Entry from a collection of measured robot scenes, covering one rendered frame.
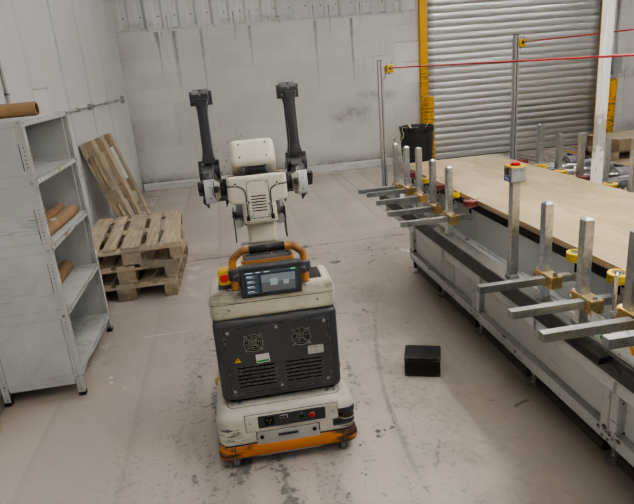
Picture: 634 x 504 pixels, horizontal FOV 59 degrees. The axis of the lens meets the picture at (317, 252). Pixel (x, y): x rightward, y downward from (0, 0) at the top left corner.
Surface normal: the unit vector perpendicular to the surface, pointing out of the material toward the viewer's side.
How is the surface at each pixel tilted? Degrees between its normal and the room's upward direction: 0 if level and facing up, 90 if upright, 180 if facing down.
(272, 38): 90
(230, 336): 90
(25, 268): 90
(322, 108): 90
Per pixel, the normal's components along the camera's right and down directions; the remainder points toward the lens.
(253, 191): 0.15, 0.16
